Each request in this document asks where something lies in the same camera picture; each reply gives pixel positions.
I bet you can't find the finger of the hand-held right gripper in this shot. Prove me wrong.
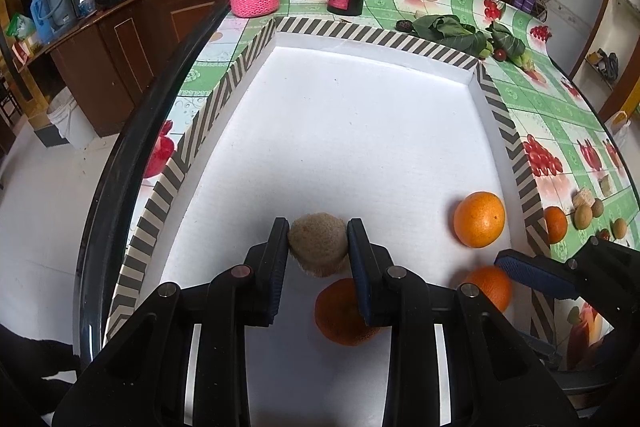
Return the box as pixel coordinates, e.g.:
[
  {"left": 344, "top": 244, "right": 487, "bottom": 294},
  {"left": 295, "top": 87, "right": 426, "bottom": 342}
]
[{"left": 494, "top": 237, "right": 640, "bottom": 324}]

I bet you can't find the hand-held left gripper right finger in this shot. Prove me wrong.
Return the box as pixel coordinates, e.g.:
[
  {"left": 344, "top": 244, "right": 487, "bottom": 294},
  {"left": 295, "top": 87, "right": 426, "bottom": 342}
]
[{"left": 346, "top": 218, "right": 581, "bottom": 427}]

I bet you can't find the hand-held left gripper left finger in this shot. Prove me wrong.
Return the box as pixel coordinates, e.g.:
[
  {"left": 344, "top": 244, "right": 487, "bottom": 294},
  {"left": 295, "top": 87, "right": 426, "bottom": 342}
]
[{"left": 52, "top": 217, "right": 291, "bottom": 427}]

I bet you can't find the brown fuzzy round fruit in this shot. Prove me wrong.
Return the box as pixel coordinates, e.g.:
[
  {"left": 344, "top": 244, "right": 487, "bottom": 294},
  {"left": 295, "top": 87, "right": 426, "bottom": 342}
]
[{"left": 288, "top": 213, "right": 349, "bottom": 279}]

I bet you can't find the white tray with striped rim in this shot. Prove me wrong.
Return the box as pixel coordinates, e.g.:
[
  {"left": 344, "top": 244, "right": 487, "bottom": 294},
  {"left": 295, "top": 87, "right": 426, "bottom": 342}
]
[{"left": 105, "top": 17, "right": 556, "bottom": 427}]

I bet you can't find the dimpled tangerine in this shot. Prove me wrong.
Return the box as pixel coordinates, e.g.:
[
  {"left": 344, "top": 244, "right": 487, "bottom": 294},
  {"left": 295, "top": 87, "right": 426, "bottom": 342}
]
[{"left": 314, "top": 278, "right": 383, "bottom": 347}]

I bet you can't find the large orange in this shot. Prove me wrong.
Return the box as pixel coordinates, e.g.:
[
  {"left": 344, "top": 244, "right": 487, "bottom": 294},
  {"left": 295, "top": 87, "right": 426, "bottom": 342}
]
[{"left": 453, "top": 191, "right": 506, "bottom": 249}]

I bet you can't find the green printed tablecloth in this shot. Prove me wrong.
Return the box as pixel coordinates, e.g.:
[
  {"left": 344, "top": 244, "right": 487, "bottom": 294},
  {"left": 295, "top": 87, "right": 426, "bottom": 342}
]
[{"left": 142, "top": 0, "right": 636, "bottom": 368}]

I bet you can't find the bok choy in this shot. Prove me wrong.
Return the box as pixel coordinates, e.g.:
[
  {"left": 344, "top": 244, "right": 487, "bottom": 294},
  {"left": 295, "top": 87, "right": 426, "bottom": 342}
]
[
  {"left": 410, "top": 14, "right": 493, "bottom": 58},
  {"left": 487, "top": 22, "right": 533, "bottom": 68}
]

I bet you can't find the white bucket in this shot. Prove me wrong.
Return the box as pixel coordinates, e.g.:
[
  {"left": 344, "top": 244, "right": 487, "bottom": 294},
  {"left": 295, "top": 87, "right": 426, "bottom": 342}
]
[{"left": 47, "top": 99, "right": 96, "bottom": 150}]

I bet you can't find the wooden cabinet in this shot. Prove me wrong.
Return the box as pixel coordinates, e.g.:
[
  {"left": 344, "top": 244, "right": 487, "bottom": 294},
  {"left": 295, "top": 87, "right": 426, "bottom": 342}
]
[{"left": 30, "top": 0, "right": 228, "bottom": 140}]

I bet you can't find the blue thermos jug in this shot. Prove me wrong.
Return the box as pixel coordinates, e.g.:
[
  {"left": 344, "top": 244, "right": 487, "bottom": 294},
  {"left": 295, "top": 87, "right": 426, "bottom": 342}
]
[{"left": 31, "top": 0, "right": 76, "bottom": 44}]

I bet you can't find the green packet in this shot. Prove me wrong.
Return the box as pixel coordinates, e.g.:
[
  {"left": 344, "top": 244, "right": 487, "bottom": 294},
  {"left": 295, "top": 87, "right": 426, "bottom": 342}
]
[{"left": 4, "top": 13, "right": 38, "bottom": 42}]

